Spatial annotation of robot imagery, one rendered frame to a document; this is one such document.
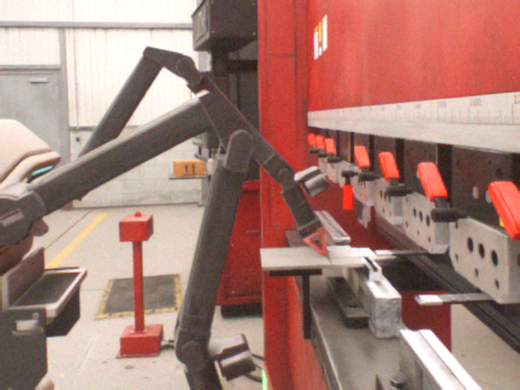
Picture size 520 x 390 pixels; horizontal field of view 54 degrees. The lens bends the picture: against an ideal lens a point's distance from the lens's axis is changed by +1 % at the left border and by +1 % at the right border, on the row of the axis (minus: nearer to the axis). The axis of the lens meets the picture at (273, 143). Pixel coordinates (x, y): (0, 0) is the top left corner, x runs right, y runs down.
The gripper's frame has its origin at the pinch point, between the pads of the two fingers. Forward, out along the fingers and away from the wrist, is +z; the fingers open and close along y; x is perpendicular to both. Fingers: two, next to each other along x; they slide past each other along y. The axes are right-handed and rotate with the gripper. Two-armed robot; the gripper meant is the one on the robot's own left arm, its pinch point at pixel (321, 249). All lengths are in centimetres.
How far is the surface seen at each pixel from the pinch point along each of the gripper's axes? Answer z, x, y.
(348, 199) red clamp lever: -13.5, -11.0, -17.4
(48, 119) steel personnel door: -168, 261, 660
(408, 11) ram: -46, -30, -53
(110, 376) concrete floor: 50, 130, 135
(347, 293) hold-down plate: 12.1, -0.4, -5.6
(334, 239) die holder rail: 8.3, -6.1, 28.7
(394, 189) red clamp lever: -22, -14, -57
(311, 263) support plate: -0.9, 4.2, -8.5
